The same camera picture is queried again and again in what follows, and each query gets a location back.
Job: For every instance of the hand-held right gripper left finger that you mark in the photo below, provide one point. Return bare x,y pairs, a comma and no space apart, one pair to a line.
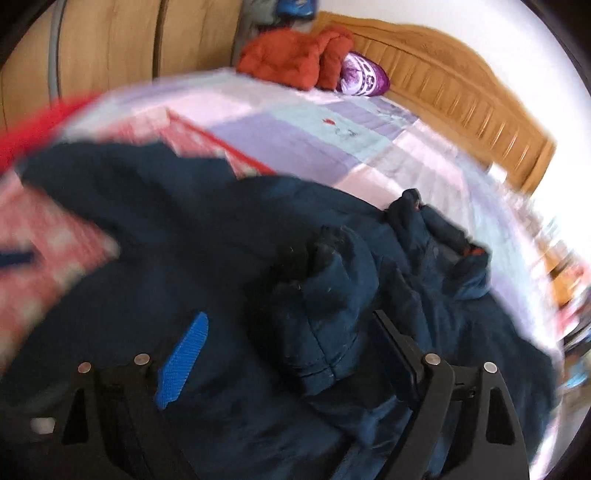
184,355

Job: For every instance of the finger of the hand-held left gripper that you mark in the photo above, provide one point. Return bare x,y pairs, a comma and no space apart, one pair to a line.
16,259

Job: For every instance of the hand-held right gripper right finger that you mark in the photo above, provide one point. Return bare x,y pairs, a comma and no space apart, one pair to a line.
406,364

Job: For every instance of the navy blue padded jacket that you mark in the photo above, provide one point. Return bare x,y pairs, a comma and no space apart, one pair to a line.
240,258

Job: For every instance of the red cloth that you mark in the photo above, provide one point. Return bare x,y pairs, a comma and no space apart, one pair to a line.
41,124

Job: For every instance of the pastel patchwork quilt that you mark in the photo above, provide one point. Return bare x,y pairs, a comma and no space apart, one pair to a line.
332,138

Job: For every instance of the wooden wardrobe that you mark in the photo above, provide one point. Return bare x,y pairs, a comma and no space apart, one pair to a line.
120,41

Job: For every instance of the purple printed pillow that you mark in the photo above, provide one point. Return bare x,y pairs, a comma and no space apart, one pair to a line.
364,76

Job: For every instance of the wooden bed headboard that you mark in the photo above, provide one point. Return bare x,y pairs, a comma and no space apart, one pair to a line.
461,78

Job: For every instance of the orange red padded jacket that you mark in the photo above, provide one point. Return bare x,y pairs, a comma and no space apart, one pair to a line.
286,57

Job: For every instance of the grey cloth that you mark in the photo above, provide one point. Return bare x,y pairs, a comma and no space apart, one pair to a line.
256,21

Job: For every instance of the blue cloth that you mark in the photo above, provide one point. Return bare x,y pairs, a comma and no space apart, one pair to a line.
295,7

